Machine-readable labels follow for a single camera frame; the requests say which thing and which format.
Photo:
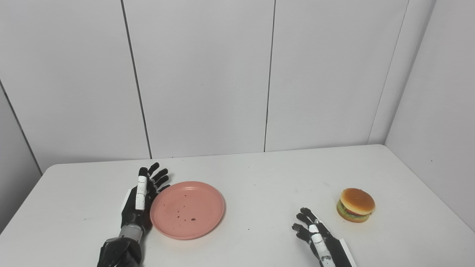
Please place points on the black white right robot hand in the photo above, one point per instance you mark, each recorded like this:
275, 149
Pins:
326, 248

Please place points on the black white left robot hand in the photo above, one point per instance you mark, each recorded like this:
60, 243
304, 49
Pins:
135, 211

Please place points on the pink round plate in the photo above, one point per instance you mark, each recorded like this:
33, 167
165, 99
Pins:
187, 209

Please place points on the toy hamburger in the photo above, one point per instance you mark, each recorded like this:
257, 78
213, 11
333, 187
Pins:
357, 202

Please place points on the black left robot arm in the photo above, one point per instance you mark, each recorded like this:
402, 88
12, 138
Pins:
120, 252

